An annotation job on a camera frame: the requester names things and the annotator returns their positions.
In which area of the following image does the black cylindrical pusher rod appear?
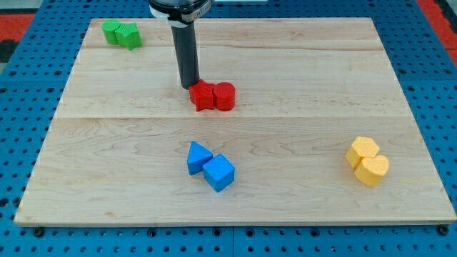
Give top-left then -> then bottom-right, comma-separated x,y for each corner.
171,23 -> 200,89

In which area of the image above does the red star block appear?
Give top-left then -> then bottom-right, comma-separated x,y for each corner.
189,79 -> 215,111

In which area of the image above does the red cylinder block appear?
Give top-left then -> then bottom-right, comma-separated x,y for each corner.
213,82 -> 236,111

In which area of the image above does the green star block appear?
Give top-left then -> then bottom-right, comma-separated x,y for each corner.
115,23 -> 142,51

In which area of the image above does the green cylinder block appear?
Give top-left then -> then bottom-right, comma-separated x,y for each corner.
101,19 -> 121,45

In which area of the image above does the blue triangle block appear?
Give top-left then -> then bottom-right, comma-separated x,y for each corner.
186,141 -> 213,176

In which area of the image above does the blue cube block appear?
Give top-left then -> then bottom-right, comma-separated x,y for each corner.
203,154 -> 235,192

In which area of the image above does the light wooden board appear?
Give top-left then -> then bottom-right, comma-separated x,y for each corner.
14,18 -> 456,227

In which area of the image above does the yellow hexagon block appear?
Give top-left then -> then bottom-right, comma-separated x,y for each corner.
345,136 -> 380,168

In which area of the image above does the yellow heart block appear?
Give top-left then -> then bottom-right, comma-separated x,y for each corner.
354,155 -> 390,187

